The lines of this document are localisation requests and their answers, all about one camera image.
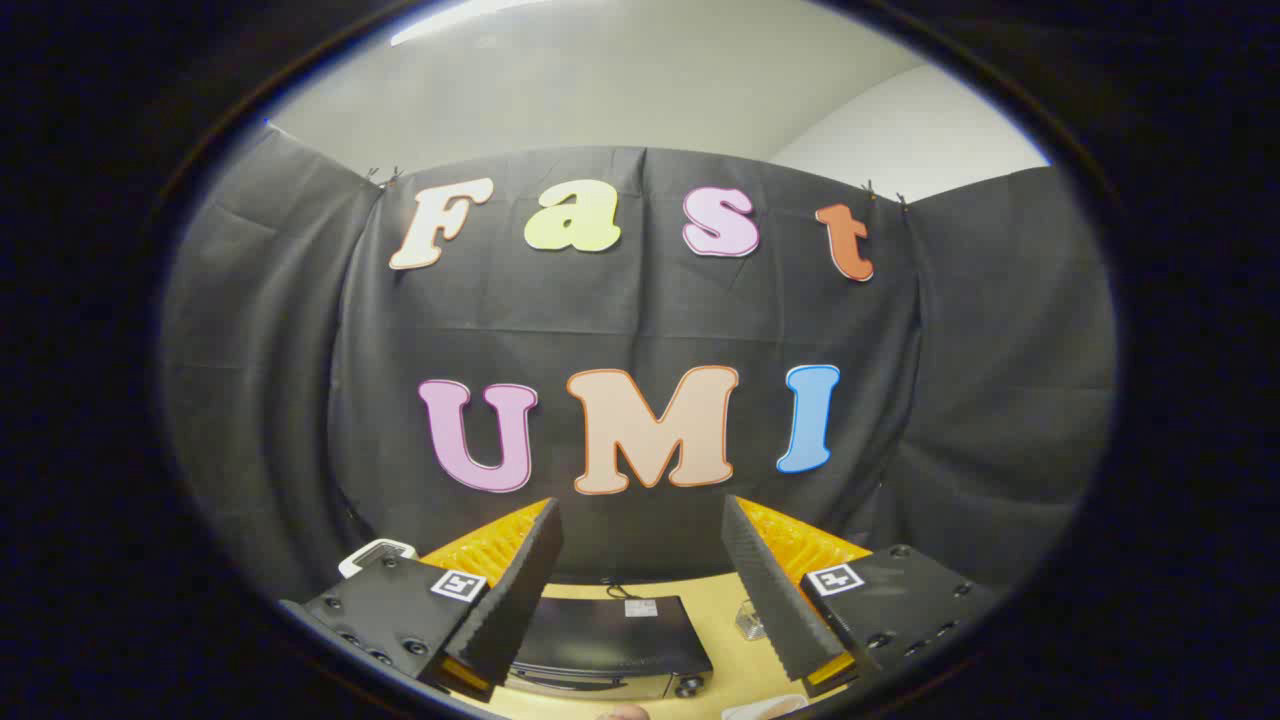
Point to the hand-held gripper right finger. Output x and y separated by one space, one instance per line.
765 590

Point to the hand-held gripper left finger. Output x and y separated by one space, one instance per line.
520 590

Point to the black toaster oven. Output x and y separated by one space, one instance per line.
610 635

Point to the white plastic appliance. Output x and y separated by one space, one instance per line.
375 547

